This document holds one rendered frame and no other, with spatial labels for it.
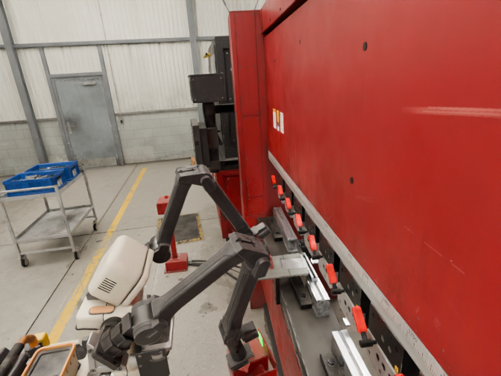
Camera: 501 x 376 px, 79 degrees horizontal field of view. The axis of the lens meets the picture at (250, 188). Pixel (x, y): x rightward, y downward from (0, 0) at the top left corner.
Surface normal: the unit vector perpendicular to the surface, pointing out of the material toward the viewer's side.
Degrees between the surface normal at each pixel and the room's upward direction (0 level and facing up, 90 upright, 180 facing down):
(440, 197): 90
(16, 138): 90
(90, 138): 90
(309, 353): 0
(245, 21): 90
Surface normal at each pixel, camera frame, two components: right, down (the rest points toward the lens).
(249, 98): 0.11, 0.33
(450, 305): -0.99, 0.09
